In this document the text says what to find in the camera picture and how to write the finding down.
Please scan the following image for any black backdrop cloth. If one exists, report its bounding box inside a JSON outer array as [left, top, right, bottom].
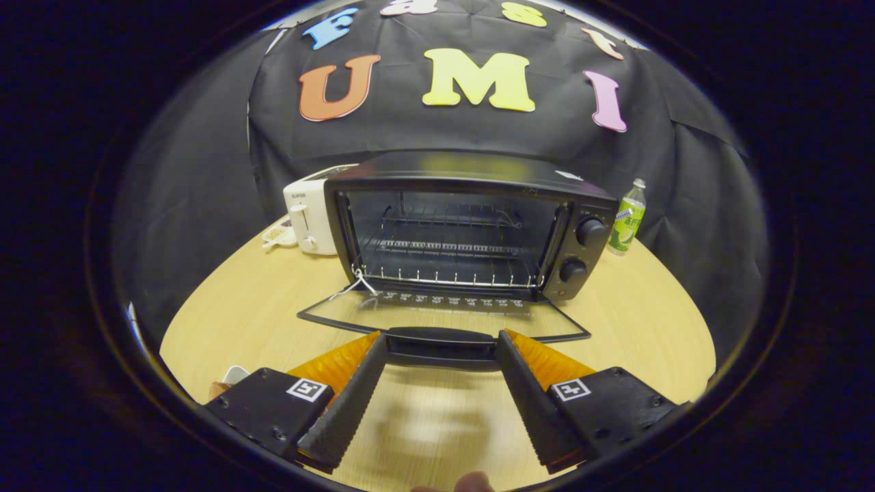
[[113, 0, 770, 346]]

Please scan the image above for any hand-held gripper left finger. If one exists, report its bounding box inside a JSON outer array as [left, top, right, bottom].
[[202, 331, 388, 474]]

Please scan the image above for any white string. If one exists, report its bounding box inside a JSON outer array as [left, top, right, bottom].
[[328, 269, 378, 301]]

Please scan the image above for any black toaster oven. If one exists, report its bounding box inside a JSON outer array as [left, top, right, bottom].
[[297, 150, 619, 373]]

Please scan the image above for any green label drink bottle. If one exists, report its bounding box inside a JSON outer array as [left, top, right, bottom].
[[607, 179, 647, 257]]

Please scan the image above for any small white patterned dish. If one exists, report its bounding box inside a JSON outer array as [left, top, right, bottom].
[[262, 215, 299, 250]]

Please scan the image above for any white pop-up toaster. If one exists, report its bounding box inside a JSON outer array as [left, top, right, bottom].
[[283, 164, 358, 256]]

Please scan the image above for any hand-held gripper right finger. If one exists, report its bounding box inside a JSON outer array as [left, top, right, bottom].
[[496, 329, 688, 474]]

